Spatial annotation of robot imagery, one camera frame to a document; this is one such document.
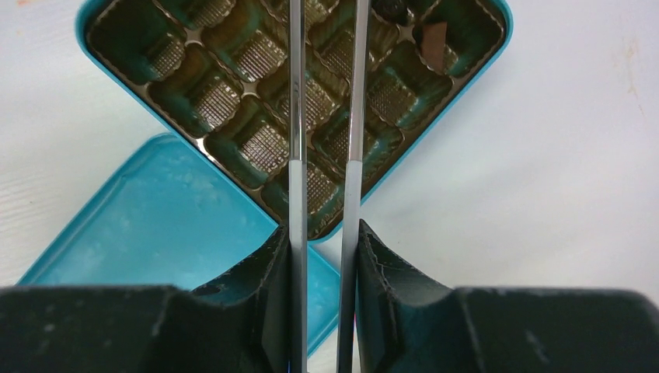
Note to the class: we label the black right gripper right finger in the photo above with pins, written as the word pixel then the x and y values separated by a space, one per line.
pixel 409 322

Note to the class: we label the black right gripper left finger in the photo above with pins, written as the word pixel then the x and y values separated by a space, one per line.
pixel 144 329

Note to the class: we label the steel tongs with white handle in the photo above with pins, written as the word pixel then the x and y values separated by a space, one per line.
pixel 298 191

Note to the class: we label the brown square chocolate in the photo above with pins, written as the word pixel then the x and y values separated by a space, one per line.
pixel 432 45

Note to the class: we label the teal chocolate tin box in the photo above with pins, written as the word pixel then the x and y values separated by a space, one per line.
pixel 216 74

